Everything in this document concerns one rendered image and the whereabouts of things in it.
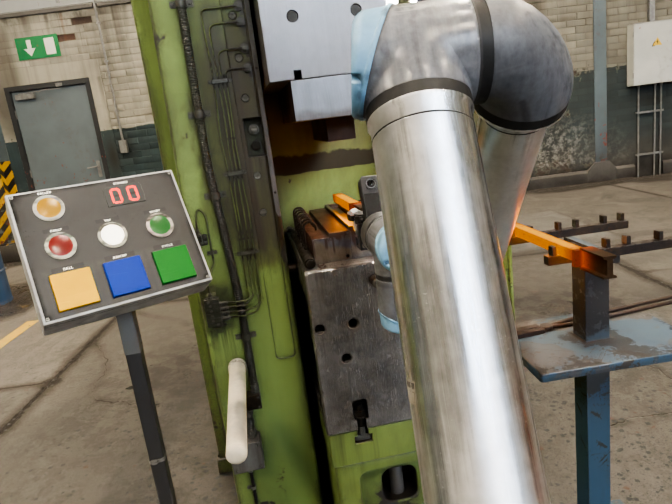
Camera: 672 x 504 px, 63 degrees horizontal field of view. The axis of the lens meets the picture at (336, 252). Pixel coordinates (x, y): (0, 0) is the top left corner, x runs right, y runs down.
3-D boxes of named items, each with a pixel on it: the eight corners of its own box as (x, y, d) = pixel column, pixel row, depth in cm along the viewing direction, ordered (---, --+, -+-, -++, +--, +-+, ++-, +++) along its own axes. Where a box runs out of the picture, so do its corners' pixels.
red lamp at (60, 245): (73, 255, 109) (68, 234, 108) (48, 259, 109) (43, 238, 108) (77, 252, 112) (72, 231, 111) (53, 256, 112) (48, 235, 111)
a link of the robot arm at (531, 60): (581, -44, 60) (487, 276, 116) (466, -29, 60) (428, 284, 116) (622, 20, 54) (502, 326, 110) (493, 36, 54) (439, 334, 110)
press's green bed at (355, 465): (474, 553, 161) (463, 408, 150) (349, 583, 156) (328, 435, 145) (416, 447, 214) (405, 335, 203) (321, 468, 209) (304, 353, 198)
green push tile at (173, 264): (197, 274, 120) (185, 244, 121) (163, 283, 116) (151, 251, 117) (195, 277, 121) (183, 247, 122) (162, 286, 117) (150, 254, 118)
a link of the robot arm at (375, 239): (381, 282, 102) (376, 229, 99) (366, 265, 114) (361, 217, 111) (430, 273, 103) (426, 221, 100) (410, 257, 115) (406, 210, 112)
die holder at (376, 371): (465, 408, 150) (453, 248, 139) (327, 436, 144) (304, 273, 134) (405, 334, 203) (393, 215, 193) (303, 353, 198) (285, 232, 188)
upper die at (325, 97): (377, 111, 135) (372, 71, 132) (295, 122, 132) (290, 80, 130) (345, 116, 175) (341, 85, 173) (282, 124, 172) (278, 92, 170)
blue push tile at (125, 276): (151, 286, 114) (139, 254, 116) (113, 296, 110) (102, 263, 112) (149, 289, 115) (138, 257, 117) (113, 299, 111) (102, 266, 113)
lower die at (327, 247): (391, 252, 143) (388, 220, 141) (315, 264, 140) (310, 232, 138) (358, 225, 183) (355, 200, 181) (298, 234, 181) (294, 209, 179)
